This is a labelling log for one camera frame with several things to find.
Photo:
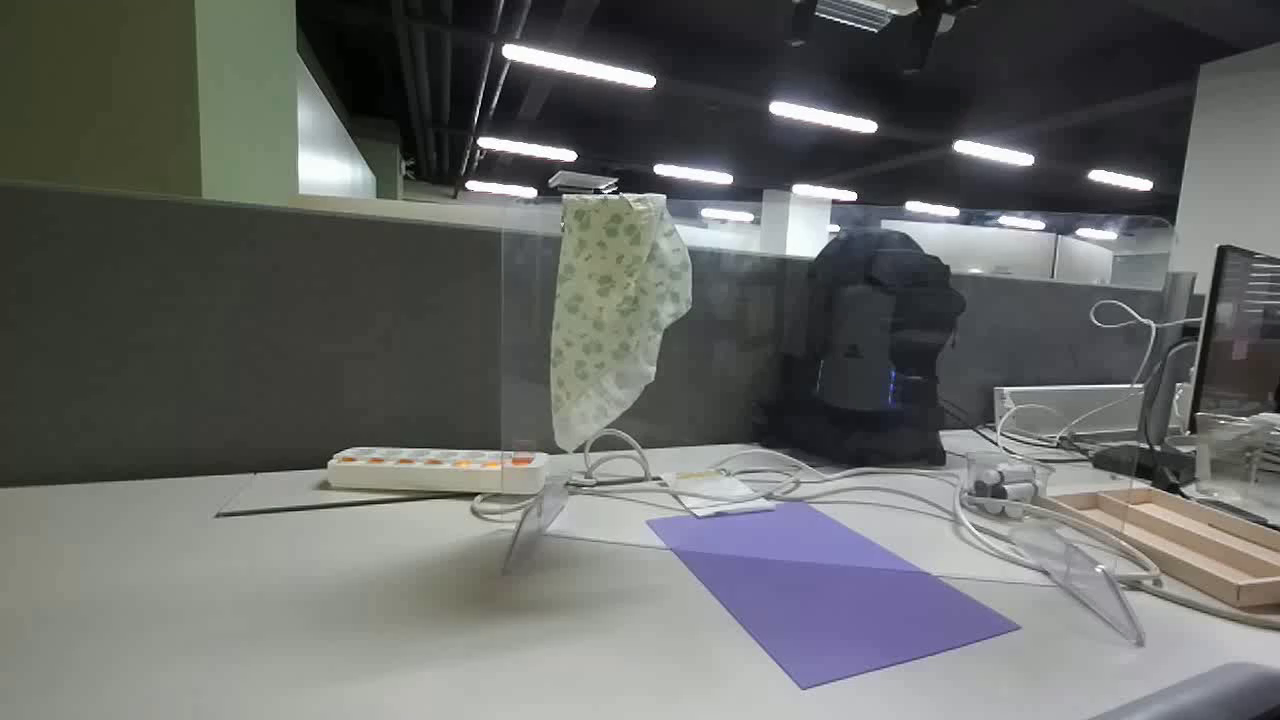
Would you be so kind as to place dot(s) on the computer monitor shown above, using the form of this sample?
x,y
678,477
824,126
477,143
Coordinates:
x,y
1236,360

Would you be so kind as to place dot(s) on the black backpack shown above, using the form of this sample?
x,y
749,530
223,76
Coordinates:
x,y
863,367

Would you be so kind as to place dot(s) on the thin metal rod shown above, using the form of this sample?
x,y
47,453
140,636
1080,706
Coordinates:
x,y
316,506

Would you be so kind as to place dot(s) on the clear acrylic divider panel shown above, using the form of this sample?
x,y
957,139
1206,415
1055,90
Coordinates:
x,y
1041,537

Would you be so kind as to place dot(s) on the purple paper sheet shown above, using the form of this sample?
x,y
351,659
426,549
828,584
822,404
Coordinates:
x,y
822,597

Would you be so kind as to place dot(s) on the white power strip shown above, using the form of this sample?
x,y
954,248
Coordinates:
x,y
438,469

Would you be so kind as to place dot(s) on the grey partition wall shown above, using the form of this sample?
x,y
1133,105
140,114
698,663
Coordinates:
x,y
179,336

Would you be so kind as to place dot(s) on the floral patterned white cloth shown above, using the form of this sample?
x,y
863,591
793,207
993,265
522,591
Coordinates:
x,y
620,281

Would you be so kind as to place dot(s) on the wooden tray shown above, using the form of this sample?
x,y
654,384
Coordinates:
x,y
1206,549

